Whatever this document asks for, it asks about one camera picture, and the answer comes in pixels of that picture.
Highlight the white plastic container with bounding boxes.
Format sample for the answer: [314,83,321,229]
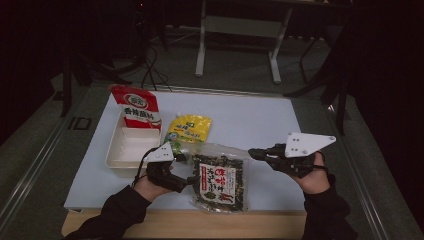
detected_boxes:
[105,111,163,178]

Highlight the metal floor rail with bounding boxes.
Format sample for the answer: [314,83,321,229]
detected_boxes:
[0,113,73,228]
[328,104,389,240]

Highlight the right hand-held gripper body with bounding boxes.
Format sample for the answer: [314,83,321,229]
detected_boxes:
[270,131,337,179]

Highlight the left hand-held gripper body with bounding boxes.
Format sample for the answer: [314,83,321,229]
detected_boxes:
[143,142,189,194]

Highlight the yellow sauce pouch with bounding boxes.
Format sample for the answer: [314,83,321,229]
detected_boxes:
[165,112,213,158]

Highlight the black floor bracket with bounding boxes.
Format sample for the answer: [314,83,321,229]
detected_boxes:
[68,116,93,131]

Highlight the white table mat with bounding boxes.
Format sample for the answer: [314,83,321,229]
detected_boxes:
[63,89,306,212]

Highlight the black stand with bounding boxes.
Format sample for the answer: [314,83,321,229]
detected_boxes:
[59,49,133,118]
[283,33,351,136]

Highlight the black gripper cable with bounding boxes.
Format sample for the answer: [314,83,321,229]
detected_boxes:
[132,148,158,188]
[313,151,330,175]

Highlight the black floor cables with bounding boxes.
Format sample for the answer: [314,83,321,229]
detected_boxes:
[139,43,173,93]

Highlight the red seasoning packet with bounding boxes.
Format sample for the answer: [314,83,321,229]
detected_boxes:
[109,84,163,131]

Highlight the person's left hand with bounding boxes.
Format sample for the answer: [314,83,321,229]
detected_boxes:
[133,164,175,203]

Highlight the clear seaweed packet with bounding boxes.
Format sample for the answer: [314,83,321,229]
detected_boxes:
[188,142,250,214]

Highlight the person's right hand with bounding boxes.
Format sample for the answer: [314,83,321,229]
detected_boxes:
[289,151,332,195]

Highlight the white metal table frame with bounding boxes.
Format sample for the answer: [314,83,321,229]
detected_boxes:
[194,0,294,84]

